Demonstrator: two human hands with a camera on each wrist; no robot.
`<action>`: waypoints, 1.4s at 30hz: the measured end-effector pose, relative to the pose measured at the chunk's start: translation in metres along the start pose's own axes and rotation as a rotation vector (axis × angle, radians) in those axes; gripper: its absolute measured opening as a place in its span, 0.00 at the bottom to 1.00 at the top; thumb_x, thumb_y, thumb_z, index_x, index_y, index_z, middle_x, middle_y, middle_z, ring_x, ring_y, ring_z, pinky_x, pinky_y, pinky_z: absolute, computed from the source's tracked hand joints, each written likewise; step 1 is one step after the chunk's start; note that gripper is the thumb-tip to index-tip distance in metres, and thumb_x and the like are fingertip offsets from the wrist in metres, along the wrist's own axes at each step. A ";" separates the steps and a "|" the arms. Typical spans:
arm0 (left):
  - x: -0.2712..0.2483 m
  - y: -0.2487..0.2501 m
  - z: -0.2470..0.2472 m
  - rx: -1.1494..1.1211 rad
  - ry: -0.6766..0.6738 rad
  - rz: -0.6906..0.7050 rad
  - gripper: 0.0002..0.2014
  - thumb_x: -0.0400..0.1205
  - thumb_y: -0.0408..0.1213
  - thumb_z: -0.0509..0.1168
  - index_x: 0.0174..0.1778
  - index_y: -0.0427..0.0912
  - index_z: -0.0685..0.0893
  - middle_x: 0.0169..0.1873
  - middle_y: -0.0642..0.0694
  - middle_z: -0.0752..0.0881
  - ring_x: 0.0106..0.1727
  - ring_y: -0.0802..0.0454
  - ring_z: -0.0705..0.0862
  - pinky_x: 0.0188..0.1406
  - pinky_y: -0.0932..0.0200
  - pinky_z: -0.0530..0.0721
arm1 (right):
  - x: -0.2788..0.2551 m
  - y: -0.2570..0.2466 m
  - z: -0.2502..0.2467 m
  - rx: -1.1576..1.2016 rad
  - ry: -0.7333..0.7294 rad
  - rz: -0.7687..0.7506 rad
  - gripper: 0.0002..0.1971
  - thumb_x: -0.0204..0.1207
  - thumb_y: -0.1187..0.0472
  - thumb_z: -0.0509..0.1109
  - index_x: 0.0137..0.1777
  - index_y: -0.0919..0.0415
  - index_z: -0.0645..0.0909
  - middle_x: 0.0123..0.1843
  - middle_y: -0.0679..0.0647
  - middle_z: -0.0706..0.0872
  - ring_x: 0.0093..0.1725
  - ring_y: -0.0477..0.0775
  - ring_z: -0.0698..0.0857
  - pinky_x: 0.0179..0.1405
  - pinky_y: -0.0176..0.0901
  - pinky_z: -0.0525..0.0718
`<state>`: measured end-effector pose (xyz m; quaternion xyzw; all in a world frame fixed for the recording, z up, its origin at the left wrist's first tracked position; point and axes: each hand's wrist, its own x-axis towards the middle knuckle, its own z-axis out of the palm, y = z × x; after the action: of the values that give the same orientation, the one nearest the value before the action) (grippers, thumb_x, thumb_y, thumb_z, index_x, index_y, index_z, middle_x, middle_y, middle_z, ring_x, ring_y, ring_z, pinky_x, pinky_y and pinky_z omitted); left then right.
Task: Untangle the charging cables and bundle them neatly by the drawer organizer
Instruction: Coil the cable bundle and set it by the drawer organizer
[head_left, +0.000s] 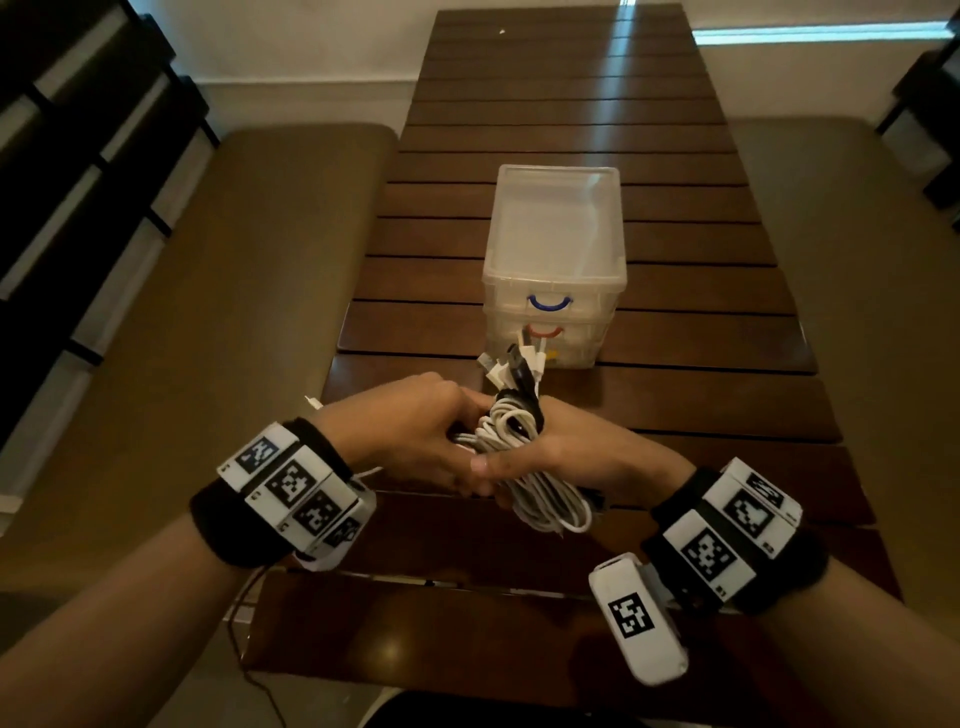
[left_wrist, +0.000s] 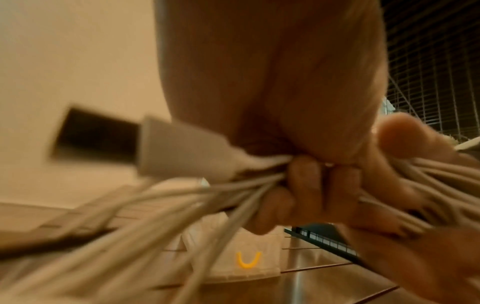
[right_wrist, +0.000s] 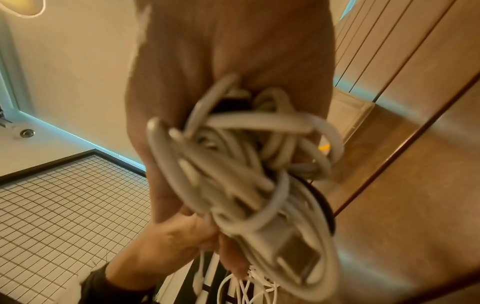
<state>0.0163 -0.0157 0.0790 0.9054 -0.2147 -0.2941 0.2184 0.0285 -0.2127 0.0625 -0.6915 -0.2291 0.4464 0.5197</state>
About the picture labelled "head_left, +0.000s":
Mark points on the person's right forearm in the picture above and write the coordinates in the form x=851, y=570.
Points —
x=862, y=652

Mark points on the brown bench cushion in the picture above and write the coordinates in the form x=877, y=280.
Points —
x=202, y=352
x=870, y=315

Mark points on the person's black garment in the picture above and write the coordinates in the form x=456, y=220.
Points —
x=487, y=712

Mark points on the black marker wristband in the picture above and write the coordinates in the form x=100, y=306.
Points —
x=735, y=532
x=285, y=487

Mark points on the person's left hand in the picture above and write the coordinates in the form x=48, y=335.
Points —
x=405, y=442

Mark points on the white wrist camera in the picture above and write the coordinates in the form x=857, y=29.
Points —
x=330, y=555
x=637, y=622

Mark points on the person's right hand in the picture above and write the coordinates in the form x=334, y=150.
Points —
x=592, y=457

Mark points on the person's left forearm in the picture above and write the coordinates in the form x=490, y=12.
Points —
x=105, y=630

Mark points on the brown slatted wooden table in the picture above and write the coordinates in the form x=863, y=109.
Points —
x=570, y=97

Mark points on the clear plastic three-drawer organiser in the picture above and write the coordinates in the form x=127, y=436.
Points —
x=555, y=225

